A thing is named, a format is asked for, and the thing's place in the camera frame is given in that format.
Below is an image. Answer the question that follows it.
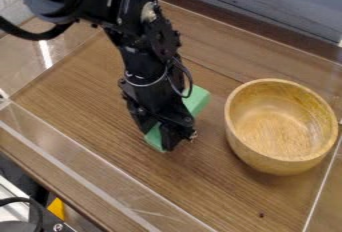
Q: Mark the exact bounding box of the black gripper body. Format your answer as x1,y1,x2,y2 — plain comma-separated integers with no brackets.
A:
119,48,193,125

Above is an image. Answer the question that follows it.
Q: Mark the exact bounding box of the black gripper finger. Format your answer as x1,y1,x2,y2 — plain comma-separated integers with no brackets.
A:
125,97,157,134
159,123,197,152

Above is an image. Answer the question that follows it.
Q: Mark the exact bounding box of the green rectangular block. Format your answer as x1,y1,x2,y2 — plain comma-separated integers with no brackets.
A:
144,86,209,152

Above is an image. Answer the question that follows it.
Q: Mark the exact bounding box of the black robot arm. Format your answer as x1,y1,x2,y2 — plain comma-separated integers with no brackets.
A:
0,0,196,152

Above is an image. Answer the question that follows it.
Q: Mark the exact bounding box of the brown wooden bowl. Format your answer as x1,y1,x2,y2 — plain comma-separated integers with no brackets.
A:
224,78,338,176

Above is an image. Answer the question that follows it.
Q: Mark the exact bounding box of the yellow tag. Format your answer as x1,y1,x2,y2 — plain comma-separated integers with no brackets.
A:
47,198,65,220

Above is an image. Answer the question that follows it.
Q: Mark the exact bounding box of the clear acrylic tray wall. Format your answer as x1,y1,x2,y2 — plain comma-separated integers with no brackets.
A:
0,88,218,232

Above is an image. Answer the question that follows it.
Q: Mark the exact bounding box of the black cable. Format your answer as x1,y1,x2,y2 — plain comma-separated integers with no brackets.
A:
0,196,44,232

